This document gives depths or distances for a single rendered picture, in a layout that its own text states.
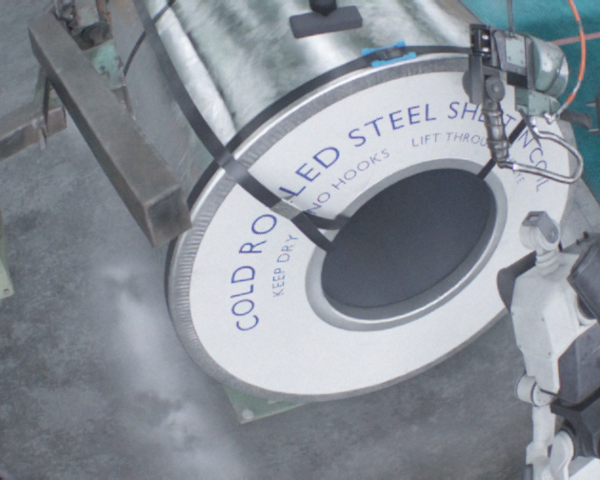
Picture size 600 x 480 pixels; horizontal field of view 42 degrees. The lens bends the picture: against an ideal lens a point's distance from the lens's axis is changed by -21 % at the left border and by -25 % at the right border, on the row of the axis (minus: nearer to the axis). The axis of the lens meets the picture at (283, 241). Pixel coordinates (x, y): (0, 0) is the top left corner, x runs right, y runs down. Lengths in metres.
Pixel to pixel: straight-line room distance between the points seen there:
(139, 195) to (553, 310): 0.96
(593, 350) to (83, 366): 2.04
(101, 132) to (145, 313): 2.33
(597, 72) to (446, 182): 1.93
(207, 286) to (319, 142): 0.41
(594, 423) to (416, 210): 1.22
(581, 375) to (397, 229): 1.14
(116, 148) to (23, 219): 2.85
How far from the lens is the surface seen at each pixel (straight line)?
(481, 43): 1.81
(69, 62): 1.08
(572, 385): 1.74
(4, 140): 1.33
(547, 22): 4.60
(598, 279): 1.54
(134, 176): 0.90
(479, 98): 1.80
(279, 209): 1.94
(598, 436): 1.75
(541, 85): 1.88
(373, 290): 2.51
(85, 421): 3.07
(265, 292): 2.19
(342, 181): 2.03
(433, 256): 2.57
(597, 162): 3.73
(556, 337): 1.66
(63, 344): 3.28
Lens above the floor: 2.54
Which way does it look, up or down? 49 degrees down
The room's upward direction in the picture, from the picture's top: 10 degrees counter-clockwise
